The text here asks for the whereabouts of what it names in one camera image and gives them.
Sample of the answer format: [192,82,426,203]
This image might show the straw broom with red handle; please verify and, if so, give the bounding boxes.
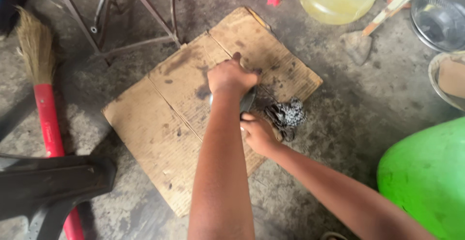
[15,6,85,240]

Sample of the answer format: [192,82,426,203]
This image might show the person's right hand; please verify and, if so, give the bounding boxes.
[240,112,285,158]

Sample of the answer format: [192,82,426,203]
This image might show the green plastic container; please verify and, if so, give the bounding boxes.
[377,117,465,240]

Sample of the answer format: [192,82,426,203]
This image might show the person's left hand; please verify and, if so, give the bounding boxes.
[207,52,263,98]

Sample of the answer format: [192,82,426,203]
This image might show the black and white cloth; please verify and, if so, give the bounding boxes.
[264,96,308,143]

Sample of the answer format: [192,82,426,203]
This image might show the metal bowl with cardboard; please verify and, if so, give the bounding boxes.
[428,51,465,112]

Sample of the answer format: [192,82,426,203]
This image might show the grey stone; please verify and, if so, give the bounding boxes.
[340,30,373,66]

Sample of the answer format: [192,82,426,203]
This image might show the black bag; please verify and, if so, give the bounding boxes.
[0,0,31,38]

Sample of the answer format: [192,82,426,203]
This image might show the dark metal pan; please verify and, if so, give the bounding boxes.
[209,85,259,120]

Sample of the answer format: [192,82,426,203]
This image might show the painted wooden stick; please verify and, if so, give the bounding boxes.
[362,0,435,37]

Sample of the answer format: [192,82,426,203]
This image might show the black plastic chair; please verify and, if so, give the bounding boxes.
[0,153,117,240]

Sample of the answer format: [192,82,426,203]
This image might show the stained brown cardboard sheet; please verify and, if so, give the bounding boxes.
[101,6,323,218]

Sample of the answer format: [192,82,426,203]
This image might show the clear glass bowl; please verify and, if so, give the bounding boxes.
[410,0,465,53]

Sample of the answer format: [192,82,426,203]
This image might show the rusty metal frame stand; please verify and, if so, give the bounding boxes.
[50,0,182,66]

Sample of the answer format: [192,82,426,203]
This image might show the grey sandal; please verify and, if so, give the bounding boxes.
[320,232,349,240]

